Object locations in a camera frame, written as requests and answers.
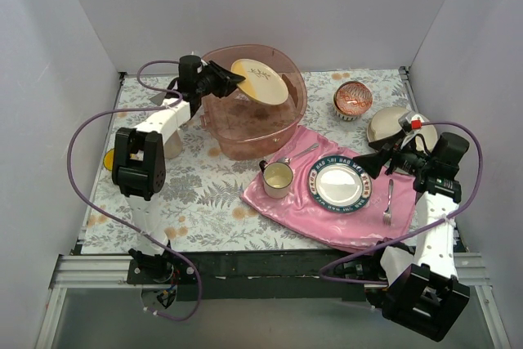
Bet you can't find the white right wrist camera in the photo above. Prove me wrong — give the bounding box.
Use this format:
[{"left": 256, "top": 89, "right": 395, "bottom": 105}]
[{"left": 398, "top": 111, "right": 423, "bottom": 149}]

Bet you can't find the metal spatula wooden handle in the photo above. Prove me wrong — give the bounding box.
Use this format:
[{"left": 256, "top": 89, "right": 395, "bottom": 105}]
[{"left": 150, "top": 92, "right": 167, "bottom": 106}]

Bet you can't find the beige cup purple interior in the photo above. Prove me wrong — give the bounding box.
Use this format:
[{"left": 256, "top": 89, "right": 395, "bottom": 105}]
[{"left": 163, "top": 131, "right": 183, "bottom": 159}]

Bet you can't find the cream enamel mug black rim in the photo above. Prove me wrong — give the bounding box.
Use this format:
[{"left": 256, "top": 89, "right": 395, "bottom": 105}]
[{"left": 259, "top": 160, "right": 294, "bottom": 199}]

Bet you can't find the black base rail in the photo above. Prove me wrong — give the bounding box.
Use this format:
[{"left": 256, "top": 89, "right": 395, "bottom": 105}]
[{"left": 126, "top": 247, "right": 393, "bottom": 301}]

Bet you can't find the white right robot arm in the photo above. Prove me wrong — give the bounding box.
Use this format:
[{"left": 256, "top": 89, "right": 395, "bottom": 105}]
[{"left": 355, "top": 132, "right": 470, "bottom": 342}]

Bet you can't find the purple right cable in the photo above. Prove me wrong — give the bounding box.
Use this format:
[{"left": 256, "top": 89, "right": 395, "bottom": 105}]
[{"left": 319, "top": 120, "right": 485, "bottom": 284}]

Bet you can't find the pink satin cloth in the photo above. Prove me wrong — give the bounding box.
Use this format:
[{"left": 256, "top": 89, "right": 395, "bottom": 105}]
[{"left": 241, "top": 126, "right": 416, "bottom": 252}]

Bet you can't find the pink translucent plastic bin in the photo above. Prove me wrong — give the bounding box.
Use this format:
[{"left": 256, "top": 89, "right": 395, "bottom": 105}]
[{"left": 200, "top": 44, "right": 307, "bottom": 160}]

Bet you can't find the silver fork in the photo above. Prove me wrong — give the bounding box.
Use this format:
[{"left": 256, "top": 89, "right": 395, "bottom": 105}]
[{"left": 382, "top": 179, "right": 394, "bottom": 226}]

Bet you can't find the yellow enamel mug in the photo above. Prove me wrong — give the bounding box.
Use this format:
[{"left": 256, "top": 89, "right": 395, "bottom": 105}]
[{"left": 103, "top": 149, "right": 114, "bottom": 172}]

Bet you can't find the silver spoon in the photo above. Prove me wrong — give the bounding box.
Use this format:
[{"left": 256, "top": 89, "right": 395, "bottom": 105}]
[{"left": 276, "top": 143, "right": 320, "bottom": 165}]

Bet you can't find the cream divided plate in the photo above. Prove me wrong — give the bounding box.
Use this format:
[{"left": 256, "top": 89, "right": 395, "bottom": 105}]
[{"left": 367, "top": 106, "right": 438, "bottom": 155}]

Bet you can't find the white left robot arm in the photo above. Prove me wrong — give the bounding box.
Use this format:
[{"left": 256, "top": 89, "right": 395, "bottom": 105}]
[{"left": 112, "top": 55, "right": 245, "bottom": 284}]

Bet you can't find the cream and yellow floral plate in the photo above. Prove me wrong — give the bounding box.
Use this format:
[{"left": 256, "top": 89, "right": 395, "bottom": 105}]
[{"left": 230, "top": 59, "right": 288, "bottom": 105}]

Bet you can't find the green rimmed white plate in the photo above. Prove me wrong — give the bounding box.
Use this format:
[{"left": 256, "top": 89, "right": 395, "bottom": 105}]
[{"left": 307, "top": 155, "right": 373, "bottom": 213}]

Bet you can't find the red patterned bowl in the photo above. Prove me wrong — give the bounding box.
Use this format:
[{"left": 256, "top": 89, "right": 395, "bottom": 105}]
[{"left": 333, "top": 81, "right": 373, "bottom": 104}]

